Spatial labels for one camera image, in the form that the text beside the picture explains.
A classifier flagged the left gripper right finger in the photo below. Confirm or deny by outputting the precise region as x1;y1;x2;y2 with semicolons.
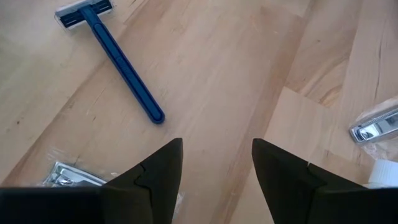
251;138;369;224

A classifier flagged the blue disposable razor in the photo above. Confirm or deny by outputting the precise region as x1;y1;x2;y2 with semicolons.
54;0;166;125

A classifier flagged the white travel toothpaste tube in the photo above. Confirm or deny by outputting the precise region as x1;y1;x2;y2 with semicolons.
366;159;398;190

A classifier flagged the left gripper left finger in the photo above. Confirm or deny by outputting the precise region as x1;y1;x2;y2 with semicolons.
101;138;184;224

